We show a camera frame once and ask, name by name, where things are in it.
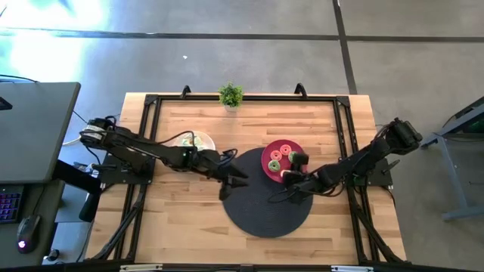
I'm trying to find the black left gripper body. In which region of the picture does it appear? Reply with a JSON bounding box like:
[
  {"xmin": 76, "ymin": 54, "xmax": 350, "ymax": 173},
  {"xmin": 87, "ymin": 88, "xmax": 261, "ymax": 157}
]
[{"xmin": 202, "ymin": 149, "xmax": 237, "ymax": 202}]

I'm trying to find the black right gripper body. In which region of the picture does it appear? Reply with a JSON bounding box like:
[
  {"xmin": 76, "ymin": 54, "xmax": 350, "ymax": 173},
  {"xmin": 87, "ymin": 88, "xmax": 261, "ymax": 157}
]
[{"xmin": 282, "ymin": 173, "xmax": 324, "ymax": 203}]

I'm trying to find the pink-red plate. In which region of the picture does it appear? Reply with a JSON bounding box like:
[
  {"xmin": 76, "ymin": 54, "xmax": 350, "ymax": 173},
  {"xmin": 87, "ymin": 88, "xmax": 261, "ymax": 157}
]
[{"xmin": 260, "ymin": 138, "xmax": 309, "ymax": 185}]

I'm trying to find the white plate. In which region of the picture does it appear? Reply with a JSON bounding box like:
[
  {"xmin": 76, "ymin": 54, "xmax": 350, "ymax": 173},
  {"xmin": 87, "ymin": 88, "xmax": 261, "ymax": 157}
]
[{"xmin": 172, "ymin": 130, "xmax": 216, "ymax": 152}]

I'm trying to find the dark round woven placemat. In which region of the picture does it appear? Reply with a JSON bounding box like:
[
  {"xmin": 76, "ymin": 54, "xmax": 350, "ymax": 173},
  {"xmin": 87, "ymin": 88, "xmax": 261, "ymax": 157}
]
[{"xmin": 222, "ymin": 147, "xmax": 314, "ymax": 239}]

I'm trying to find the green plant in white pot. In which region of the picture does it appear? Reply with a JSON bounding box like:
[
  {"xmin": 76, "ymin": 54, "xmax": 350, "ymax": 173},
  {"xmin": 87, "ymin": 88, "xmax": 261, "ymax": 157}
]
[{"xmin": 218, "ymin": 82, "xmax": 244, "ymax": 113}]

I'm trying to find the black support bar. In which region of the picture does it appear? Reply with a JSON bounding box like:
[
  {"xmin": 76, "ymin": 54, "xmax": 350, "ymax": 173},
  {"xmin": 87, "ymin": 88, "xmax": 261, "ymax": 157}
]
[{"xmin": 52, "ymin": 159, "xmax": 103, "ymax": 197}]

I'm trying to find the dark grey desk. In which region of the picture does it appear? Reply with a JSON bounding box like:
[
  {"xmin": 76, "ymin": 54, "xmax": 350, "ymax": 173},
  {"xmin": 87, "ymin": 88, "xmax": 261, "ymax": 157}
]
[{"xmin": 0, "ymin": 180, "xmax": 66, "ymax": 269}]

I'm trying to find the black computer mouse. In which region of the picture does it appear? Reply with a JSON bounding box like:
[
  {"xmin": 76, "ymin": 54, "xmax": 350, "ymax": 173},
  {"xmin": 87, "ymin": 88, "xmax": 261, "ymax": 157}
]
[{"xmin": 16, "ymin": 214, "xmax": 42, "ymax": 255}]

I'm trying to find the keyboard with purple lights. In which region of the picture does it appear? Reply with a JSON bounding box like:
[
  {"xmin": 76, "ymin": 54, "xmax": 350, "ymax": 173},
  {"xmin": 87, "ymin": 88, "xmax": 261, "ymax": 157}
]
[{"xmin": 0, "ymin": 184, "xmax": 24, "ymax": 224}]

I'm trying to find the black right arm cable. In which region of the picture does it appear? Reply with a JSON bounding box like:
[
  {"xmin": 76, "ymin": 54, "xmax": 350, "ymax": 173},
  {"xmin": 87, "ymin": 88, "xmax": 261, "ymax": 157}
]
[{"xmin": 267, "ymin": 187, "xmax": 303, "ymax": 205}]

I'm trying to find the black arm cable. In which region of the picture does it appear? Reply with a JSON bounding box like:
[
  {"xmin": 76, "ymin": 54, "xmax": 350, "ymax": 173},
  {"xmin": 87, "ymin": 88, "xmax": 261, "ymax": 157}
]
[
  {"xmin": 154, "ymin": 130, "xmax": 200, "ymax": 150},
  {"xmin": 267, "ymin": 187, "xmax": 303, "ymax": 205}
]

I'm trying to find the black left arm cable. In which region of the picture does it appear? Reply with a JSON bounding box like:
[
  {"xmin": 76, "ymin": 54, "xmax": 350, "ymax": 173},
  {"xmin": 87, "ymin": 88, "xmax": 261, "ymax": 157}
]
[{"xmin": 154, "ymin": 130, "xmax": 200, "ymax": 150}]

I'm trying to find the black aluminium table frame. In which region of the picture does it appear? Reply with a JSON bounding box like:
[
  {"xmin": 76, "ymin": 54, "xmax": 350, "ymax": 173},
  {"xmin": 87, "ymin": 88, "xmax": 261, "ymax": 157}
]
[{"xmin": 85, "ymin": 82, "xmax": 408, "ymax": 265}]

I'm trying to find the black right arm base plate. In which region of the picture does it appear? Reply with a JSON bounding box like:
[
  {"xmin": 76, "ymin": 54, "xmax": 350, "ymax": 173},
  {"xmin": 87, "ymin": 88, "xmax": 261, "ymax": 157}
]
[{"xmin": 349, "ymin": 157, "xmax": 401, "ymax": 188}]

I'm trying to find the silver metal bracket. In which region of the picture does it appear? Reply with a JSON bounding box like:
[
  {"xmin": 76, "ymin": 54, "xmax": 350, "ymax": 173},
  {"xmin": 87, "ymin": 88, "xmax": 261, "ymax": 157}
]
[
  {"xmin": 330, "ymin": 265, "xmax": 374, "ymax": 272},
  {"xmin": 119, "ymin": 264, "xmax": 163, "ymax": 272}
]

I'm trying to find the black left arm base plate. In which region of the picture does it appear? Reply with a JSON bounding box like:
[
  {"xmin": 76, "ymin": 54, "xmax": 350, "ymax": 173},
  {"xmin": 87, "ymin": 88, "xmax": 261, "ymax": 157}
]
[{"xmin": 101, "ymin": 150, "xmax": 156, "ymax": 186}]

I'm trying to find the black cylinder handle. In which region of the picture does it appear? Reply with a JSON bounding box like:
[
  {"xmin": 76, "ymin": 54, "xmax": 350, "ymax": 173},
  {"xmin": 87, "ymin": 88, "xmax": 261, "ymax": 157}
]
[{"xmin": 78, "ymin": 192, "xmax": 101, "ymax": 223}]

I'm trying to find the grey metal table frame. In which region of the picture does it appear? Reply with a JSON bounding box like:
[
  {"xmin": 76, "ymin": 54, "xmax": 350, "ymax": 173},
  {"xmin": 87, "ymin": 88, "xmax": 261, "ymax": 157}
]
[{"xmin": 420, "ymin": 96, "xmax": 484, "ymax": 222}]

